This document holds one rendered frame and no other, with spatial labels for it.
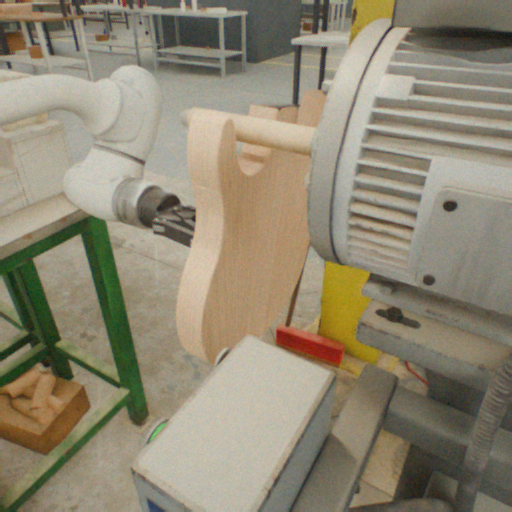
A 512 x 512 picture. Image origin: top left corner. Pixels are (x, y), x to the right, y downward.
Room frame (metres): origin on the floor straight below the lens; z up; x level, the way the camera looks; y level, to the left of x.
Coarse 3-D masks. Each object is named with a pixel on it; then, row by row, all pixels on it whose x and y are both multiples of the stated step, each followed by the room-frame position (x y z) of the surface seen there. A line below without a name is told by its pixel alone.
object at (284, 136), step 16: (192, 112) 0.56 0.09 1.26; (224, 112) 0.55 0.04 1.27; (240, 128) 0.52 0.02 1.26; (256, 128) 0.51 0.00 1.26; (272, 128) 0.50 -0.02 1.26; (288, 128) 0.49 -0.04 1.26; (304, 128) 0.49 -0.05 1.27; (256, 144) 0.51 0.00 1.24; (272, 144) 0.50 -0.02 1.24; (288, 144) 0.48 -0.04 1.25; (304, 144) 0.47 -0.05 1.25
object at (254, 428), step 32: (256, 352) 0.28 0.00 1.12; (288, 352) 0.28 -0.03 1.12; (224, 384) 0.24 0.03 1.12; (256, 384) 0.24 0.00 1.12; (288, 384) 0.24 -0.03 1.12; (320, 384) 0.24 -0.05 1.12; (192, 416) 0.21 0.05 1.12; (224, 416) 0.21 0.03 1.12; (256, 416) 0.21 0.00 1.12; (288, 416) 0.21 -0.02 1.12; (320, 416) 0.23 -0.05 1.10; (160, 448) 0.18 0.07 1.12; (192, 448) 0.18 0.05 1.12; (224, 448) 0.18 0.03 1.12; (256, 448) 0.18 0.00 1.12; (288, 448) 0.18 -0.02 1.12; (320, 448) 0.24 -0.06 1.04; (160, 480) 0.16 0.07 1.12; (192, 480) 0.16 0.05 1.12; (224, 480) 0.16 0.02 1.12; (256, 480) 0.16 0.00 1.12; (288, 480) 0.18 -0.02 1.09
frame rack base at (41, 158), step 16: (0, 128) 1.02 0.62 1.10; (48, 128) 1.04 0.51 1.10; (0, 144) 0.96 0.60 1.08; (16, 144) 0.96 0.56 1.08; (32, 144) 0.99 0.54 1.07; (48, 144) 1.03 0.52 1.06; (64, 144) 1.06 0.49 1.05; (0, 160) 0.98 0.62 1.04; (16, 160) 0.95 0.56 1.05; (32, 160) 0.98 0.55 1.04; (48, 160) 1.02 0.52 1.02; (64, 160) 1.05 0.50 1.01; (32, 176) 0.97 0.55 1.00; (48, 176) 1.01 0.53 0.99; (32, 192) 0.96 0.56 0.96; (48, 192) 1.00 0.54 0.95
